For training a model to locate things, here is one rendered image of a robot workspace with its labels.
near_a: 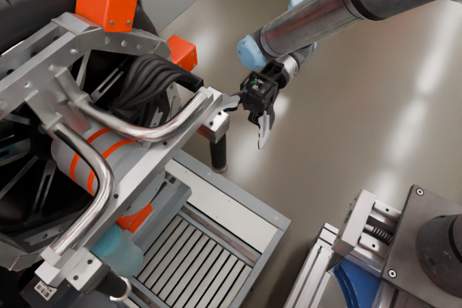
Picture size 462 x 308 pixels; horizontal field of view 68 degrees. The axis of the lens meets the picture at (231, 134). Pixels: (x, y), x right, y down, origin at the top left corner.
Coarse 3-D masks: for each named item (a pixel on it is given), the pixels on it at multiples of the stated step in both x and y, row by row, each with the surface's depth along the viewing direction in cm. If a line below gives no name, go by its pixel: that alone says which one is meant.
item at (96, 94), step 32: (96, 64) 98; (128, 64) 85; (96, 96) 81; (32, 128) 70; (0, 160) 67; (32, 160) 74; (0, 192) 71; (32, 192) 81; (64, 192) 92; (0, 224) 73; (32, 224) 81
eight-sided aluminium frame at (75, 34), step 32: (64, 32) 56; (96, 32) 57; (128, 32) 65; (0, 64) 51; (32, 64) 51; (64, 64) 55; (0, 96) 49; (160, 96) 92; (64, 224) 85; (0, 256) 65; (32, 256) 73
